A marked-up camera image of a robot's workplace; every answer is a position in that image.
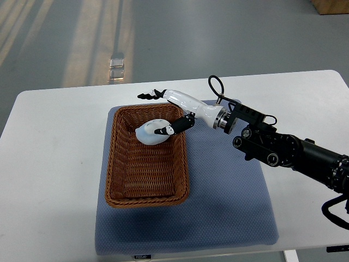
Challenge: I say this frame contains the wooden box corner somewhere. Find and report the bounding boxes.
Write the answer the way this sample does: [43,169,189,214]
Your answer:
[311,0,348,15]

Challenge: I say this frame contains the light blue plush toy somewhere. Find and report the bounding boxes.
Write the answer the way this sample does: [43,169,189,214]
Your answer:
[135,119,170,145]

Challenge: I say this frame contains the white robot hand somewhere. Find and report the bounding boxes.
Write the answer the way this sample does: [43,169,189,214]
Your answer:
[137,89,228,135]

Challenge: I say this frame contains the blue gray cushion mat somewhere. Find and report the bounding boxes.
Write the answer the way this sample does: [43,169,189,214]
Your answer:
[95,108,279,255]

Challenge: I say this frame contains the metal floor fixture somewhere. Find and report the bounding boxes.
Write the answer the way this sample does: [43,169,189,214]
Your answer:
[109,52,125,81]

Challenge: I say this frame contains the brown wicker basket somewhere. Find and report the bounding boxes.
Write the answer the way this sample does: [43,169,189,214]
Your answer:
[105,104,190,208]

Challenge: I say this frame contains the black cable loop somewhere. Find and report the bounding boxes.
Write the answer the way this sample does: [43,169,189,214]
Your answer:
[208,75,242,106]

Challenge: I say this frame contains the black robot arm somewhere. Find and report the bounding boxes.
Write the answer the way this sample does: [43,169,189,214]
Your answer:
[138,90,348,199]

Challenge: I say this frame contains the white table leg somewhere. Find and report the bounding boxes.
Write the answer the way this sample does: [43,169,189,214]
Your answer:
[283,249,299,262]

